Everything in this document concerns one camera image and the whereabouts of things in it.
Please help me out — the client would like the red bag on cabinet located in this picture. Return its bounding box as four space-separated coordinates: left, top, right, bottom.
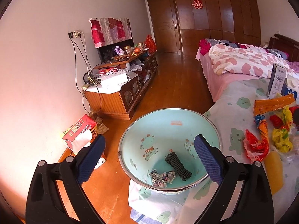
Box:
144 35 157 54

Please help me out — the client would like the plaid cloth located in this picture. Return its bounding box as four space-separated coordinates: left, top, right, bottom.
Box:
149 170 176 188

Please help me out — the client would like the white box on cabinet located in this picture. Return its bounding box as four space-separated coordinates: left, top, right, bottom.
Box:
96 70 129 87

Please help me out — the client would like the red double happiness decal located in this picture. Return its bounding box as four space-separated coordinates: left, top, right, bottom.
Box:
192 0 204 10

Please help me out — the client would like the pink heart duvet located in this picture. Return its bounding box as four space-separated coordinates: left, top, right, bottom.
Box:
208 43 298 79

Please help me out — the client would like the television with cloth cover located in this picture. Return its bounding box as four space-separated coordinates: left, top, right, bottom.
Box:
89 17 134 62

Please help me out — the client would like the wooden bed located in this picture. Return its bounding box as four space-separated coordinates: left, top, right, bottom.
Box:
196 34 298 102

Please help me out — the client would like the light blue trash bin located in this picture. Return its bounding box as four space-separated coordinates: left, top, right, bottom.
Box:
118 108 223 194

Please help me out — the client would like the orange muffin wrapper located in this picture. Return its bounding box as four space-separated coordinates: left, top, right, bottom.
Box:
253 95 295 116

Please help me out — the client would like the wooden tv cabinet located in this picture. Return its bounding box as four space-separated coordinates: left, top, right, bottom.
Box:
84 53 158 120

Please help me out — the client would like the black rope bundle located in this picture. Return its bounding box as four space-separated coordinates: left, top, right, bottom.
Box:
164 151 193 182

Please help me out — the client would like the white milk carton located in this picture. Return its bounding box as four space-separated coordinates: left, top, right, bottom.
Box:
266 64 287 99

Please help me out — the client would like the yellow sponge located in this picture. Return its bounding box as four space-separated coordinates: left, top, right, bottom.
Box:
264 151 283 195

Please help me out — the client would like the red snack wrapper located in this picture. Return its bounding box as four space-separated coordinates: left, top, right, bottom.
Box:
243 129 269 163

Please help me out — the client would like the yellow plastic bag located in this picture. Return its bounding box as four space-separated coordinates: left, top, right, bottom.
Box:
272 106 293 153

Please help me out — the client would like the wooden wardrobe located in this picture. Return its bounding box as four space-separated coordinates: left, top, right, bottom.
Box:
135 0 262 58

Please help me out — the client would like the blue Look carton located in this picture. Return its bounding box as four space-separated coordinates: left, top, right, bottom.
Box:
281 75 299 104

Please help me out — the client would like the red knitted cloth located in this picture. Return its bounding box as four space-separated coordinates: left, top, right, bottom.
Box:
270 106 298 129

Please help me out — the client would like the red tissue box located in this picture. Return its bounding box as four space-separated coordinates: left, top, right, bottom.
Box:
61 114 108 155

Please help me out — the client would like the wooden door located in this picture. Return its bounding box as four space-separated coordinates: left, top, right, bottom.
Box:
147 0 181 53

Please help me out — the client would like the wall power socket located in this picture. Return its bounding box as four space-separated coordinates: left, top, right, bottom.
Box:
68 30 82 39

